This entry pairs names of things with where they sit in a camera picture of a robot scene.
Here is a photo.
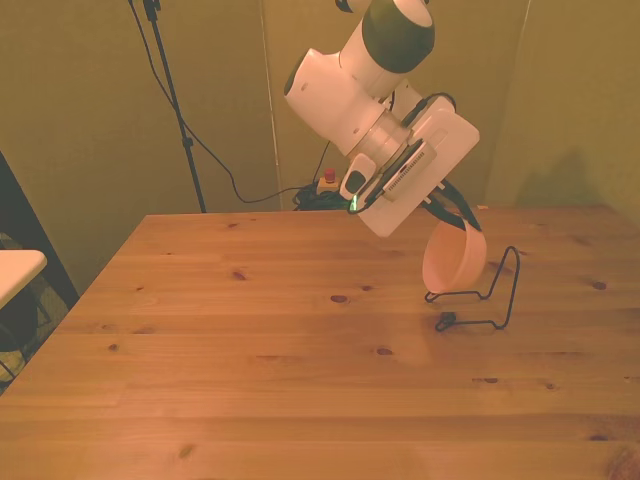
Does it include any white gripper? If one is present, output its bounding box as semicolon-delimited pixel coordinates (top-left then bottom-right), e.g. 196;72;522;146
358;95;484;239

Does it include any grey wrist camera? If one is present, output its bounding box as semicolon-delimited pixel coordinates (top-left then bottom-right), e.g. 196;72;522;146
369;139;437;202

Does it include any pink plastic bowl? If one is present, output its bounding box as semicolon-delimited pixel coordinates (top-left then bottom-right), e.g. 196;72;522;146
421;219;489;296

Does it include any black wire dish rack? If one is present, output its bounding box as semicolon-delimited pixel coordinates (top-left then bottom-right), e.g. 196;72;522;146
424;245;522;334

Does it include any thin white vertical pole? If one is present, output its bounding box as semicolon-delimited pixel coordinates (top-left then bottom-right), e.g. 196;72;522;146
259;0;284;212

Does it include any black tripod stand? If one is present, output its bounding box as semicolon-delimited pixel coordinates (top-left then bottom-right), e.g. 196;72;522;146
141;0;208;214

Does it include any red emergency stop button box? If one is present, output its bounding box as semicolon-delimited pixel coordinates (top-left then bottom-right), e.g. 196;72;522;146
317;168;344;194

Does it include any long black hanging cable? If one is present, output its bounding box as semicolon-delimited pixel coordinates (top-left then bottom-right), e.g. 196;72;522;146
127;0;302;205

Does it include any white side table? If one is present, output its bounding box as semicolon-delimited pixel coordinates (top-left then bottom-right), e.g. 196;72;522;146
0;249;48;309

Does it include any black cable bundle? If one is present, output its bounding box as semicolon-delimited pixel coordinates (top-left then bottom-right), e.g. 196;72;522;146
292;183;354;212

